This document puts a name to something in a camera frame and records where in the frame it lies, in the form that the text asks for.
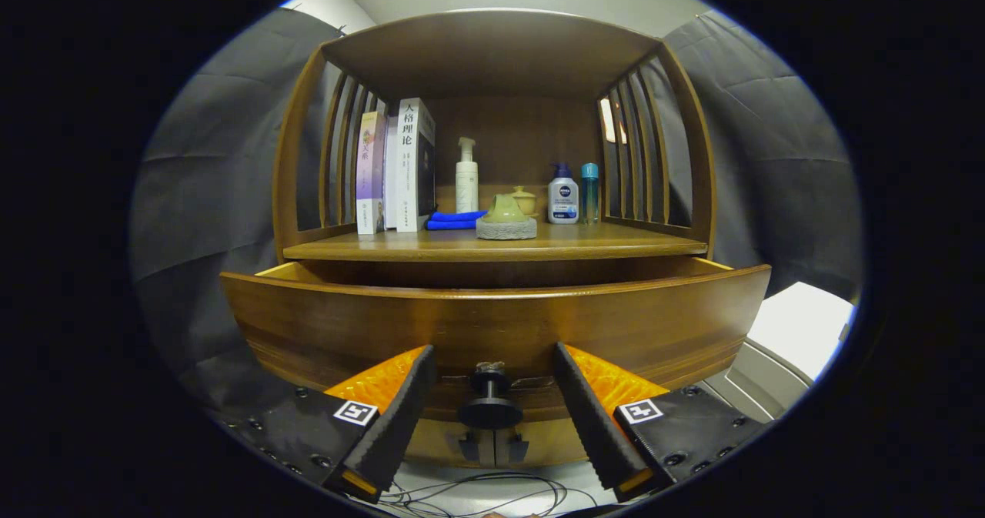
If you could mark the white pump bottle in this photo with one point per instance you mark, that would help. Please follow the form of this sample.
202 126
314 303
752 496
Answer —
466 187

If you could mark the thin white book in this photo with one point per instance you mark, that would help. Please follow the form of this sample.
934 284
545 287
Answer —
391 187

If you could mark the blue folded towel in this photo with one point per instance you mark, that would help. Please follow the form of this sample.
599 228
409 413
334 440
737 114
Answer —
450 220

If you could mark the wooden cabinet door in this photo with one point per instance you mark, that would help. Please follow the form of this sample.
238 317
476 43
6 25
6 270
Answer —
439 445
546 445

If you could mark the green scrub brush grey sponge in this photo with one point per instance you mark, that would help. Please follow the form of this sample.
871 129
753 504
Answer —
505 218

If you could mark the white bottle with blue cap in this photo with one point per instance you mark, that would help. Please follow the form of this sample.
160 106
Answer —
563 198

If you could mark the grey ribbed panel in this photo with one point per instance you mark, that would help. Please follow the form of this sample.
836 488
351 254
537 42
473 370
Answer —
758 383

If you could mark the yellow lidded teacup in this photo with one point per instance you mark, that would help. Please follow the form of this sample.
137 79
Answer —
525 201

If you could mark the thick white book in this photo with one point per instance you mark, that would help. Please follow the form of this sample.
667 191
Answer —
408 187

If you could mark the wooden countertop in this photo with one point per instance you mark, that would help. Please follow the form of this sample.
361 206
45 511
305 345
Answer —
600 239

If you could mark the slim teal bottle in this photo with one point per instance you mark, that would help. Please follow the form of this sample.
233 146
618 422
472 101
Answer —
589 195

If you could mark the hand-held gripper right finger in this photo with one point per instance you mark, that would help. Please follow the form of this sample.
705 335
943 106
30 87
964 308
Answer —
589 426

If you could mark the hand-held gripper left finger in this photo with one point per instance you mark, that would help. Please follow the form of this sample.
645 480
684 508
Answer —
400 426

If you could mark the black drawer knob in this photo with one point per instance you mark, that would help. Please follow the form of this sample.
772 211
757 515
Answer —
490 412

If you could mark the purple book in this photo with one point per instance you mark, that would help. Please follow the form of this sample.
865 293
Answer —
371 179

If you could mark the wooden drawer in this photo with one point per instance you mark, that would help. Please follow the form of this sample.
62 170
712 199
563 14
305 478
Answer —
500 318

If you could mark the wooden cabinet with slatted hutch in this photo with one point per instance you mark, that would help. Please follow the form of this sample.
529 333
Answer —
523 141

